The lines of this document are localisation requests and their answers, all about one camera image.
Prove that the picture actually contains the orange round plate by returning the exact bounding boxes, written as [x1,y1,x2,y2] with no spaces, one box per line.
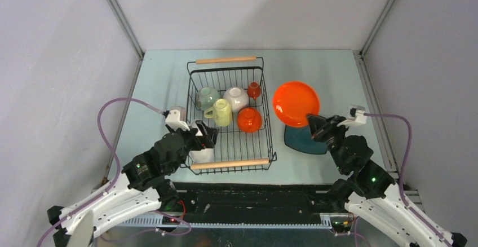
[272,81,321,127]

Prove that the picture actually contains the teal square plate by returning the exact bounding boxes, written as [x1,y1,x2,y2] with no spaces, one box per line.
[284,126,327,155]

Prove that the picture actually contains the green floral ceramic bowl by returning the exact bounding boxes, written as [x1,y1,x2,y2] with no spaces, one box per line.
[195,87,221,111]

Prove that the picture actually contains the white ceramic bowl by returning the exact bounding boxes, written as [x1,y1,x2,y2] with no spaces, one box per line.
[223,87,249,113]

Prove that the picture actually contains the small orange ceramic cup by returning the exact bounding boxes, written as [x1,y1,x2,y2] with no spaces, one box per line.
[247,82,262,101]

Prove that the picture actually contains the yellow ceramic mug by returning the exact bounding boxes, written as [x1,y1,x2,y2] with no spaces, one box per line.
[203,98,232,127]

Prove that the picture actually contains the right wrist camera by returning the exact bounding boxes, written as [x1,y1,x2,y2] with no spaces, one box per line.
[337,105,367,127]

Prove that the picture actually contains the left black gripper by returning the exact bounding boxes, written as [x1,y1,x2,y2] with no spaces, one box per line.
[167,119,219,173]

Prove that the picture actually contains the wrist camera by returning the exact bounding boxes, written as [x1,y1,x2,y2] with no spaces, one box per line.
[337,105,367,127]
[163,106,190,131]

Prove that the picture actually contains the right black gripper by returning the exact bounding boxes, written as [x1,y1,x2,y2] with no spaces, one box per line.
[306,114,349,172]

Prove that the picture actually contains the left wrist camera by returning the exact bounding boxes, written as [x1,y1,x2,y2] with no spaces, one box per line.
[163,106,190,131]

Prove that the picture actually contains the black wire dish rack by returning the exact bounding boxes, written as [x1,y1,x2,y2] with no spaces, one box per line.
[185,62,277,175]

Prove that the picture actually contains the orange glossy bowl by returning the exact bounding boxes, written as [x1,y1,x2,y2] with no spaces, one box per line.
[237,107,263,133]

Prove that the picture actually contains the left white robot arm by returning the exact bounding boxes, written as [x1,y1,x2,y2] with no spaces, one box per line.
[47,120,219,246]

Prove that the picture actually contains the white pink fluted plate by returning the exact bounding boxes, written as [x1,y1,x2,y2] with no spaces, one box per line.
[189,120,215,164]

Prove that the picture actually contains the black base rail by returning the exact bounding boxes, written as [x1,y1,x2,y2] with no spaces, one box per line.
[89,179,374,226]

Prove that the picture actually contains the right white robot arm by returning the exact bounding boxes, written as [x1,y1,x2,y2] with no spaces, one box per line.
[307,109,467,246]

